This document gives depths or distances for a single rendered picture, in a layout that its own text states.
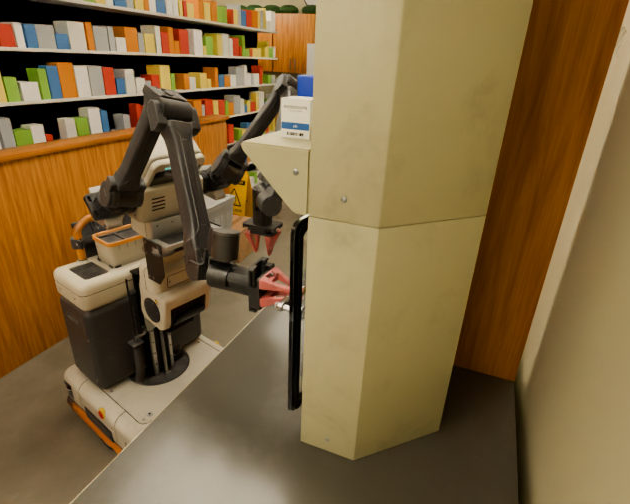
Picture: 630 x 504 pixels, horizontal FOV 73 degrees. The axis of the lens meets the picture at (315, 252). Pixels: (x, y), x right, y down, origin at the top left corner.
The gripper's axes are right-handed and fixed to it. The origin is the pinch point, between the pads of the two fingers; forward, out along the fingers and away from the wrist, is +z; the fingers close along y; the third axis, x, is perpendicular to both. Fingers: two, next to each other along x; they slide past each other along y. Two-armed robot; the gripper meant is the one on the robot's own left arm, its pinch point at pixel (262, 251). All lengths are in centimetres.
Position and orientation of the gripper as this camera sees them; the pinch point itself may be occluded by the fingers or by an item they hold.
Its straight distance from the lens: 128.0
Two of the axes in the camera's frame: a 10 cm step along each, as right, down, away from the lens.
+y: 9.2, 1.9, -3.3
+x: 3.8, -3.7, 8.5
